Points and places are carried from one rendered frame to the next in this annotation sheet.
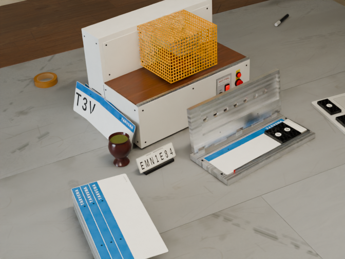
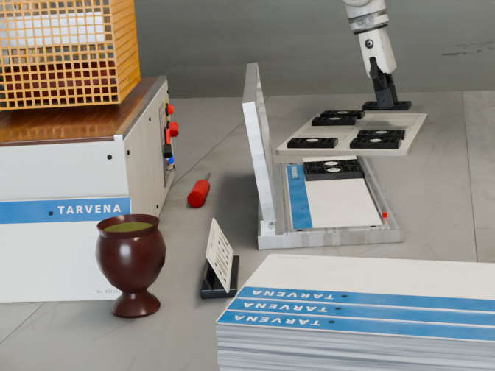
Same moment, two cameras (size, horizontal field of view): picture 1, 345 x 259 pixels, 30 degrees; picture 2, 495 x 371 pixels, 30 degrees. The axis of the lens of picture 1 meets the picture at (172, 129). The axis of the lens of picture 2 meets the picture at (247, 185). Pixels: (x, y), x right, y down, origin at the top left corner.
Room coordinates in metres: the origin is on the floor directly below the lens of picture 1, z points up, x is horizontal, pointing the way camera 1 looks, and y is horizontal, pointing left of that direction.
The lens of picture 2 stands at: (1.14, 0.94, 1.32)
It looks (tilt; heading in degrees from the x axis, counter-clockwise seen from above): 15 degrees down; 308
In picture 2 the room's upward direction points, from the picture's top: 3 degrees counter-clockwise
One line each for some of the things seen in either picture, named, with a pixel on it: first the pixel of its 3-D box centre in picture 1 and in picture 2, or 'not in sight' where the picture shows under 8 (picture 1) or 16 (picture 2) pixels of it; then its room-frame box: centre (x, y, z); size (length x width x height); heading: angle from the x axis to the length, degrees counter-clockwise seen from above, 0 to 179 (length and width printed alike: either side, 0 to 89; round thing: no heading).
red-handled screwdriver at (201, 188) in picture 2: not in sight; (202, 186); (2.17, -0.26, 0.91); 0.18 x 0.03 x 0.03; 122
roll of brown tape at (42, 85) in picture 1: (45, 79); not in sight; (2.53, 0.55, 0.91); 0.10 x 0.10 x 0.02
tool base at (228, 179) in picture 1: (253, 144); (321, 193); (1.94, -0.30, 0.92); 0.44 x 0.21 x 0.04; 126
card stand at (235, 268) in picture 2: (156, 162); (220, 270); (1.87, 0.06, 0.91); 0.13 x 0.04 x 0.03; 126
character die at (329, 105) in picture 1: (329, 106); (312, 143); (2.18, -0.63, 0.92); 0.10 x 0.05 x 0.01; 22
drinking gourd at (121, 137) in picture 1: (120, 150); (132, 266); (1.90, 0.19, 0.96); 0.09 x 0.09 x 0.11
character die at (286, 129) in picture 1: (287, 130); (331, 166); (2.01, -0.43, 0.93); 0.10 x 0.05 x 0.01; 36
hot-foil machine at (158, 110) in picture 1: (184, 55); (37, 101); (2.35, -0.07, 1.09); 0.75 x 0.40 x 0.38; 126
